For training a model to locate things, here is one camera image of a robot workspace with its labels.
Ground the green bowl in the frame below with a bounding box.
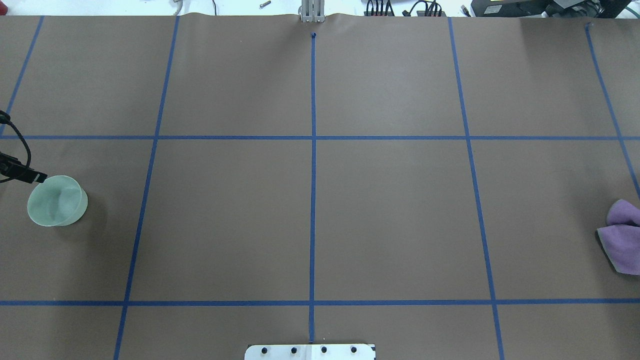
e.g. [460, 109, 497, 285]
[27, 175, 89, 227]

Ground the purple cloth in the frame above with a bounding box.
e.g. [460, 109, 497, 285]
[596, 199, 640, 276]

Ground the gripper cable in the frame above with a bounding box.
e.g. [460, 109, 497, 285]
[0, 110, 33, 184]

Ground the white pedestal base plate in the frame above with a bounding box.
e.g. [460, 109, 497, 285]
[244, 343, 377, 360]

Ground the aluminium frame post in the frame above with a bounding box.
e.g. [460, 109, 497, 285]
[298, 0, 326, 23]

